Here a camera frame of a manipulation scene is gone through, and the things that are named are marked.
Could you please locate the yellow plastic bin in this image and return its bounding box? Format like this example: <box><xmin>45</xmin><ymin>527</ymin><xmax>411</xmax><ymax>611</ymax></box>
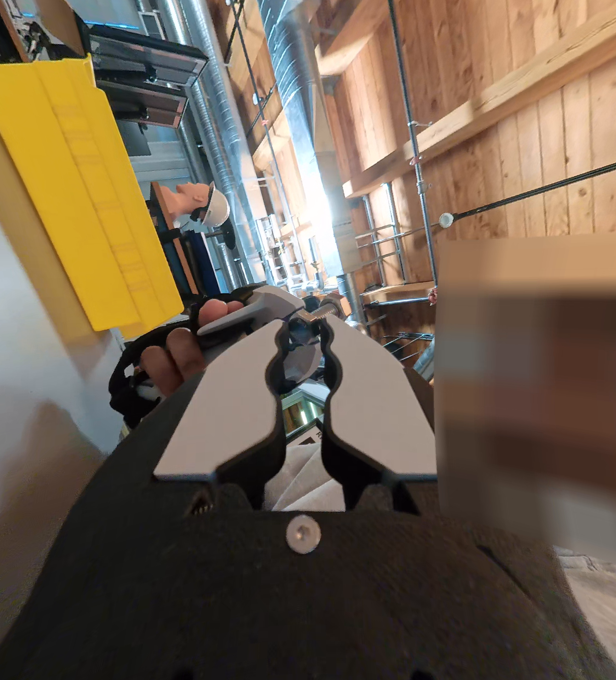
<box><xmin>0</xmin><ymin>53</ymin><xmax>185</xmax><ymax>341</ymax></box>

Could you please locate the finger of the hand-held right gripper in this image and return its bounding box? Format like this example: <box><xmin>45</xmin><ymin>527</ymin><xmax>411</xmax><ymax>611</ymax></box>
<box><xmin>241</xmin><ymin>284</ymin><xmax>310</xmax><ymax>322</ymax></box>
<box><xmin>286</xmin><ymin>340</ymin><xmax>323</xmax><ymax>385</ymax></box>

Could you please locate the standing desk with orange top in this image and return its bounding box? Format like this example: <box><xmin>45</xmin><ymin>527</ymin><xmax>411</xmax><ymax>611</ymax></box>
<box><xmin>149</xmin><ymin>181</ymin><xmax>203</xmax><ymax>298</ymax></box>

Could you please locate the mannequin head with hard hat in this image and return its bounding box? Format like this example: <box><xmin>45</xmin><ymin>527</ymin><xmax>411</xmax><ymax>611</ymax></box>
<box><xmin>159</xmin><ymin>180</ymin><xmax>232</xmax><ymax>230</ymax></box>

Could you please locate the person's right hand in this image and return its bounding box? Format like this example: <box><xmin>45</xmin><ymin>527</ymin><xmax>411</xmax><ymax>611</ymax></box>
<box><xmin>139</xmin><ymin>297</ymin><xmax>246</xmax><ymax>399</ymax></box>

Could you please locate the silver ventilation duct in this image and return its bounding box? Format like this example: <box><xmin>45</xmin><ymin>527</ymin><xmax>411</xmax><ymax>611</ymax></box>
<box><xmin>181</xmin><ymin>0</ymin><xmax>314</xmax><ymax>288</ymax></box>

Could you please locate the black monitor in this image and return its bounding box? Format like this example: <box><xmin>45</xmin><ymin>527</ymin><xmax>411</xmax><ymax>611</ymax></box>
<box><xmin>117</xmin><ymin>119</ymin><xmax>152</xmax><ymax>157</ymax></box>

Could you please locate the monitor on pole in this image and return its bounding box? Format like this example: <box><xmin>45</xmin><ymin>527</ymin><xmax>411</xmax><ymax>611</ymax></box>
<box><xmin>90</xmin><ymin>24</ymin><xmax>205</xmax><ymax>88</ymax></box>
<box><xmin>98</xmin><ymin>80</ymin><xmax>189</xmax><ymax>128</ymax></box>

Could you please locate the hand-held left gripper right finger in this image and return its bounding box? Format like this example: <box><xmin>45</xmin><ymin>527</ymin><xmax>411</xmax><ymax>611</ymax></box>
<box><xmin>322</xmin><ymin>319</ymin><xmax>437</xmax><ymax>477</ymax></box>

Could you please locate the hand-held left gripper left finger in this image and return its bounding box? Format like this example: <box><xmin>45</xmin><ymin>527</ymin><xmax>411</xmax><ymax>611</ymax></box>
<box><xmin>153</xmin><ymin>318</ymin><xmax>289</xmax><ymax>481</ymax></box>

